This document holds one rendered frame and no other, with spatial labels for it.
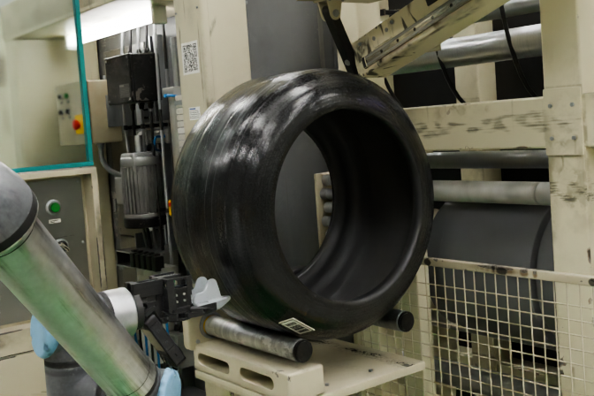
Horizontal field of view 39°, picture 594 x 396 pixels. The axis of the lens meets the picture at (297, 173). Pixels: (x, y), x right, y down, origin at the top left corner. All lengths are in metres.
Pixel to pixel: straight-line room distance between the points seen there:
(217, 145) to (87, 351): 0.52
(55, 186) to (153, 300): 0.69
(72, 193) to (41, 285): 1.05
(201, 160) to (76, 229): 0.64
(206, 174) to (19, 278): 0.57
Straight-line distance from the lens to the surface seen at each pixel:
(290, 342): 1.64
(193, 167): 1.64
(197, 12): 1.94
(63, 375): 1.48
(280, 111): 1.57
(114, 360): 1.29
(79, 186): 2.18
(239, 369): 1.76
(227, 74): 1.95
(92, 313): 1.21
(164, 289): 1.54
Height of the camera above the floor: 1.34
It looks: 3 degrees down
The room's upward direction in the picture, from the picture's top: 4 degrees counter-clockwise
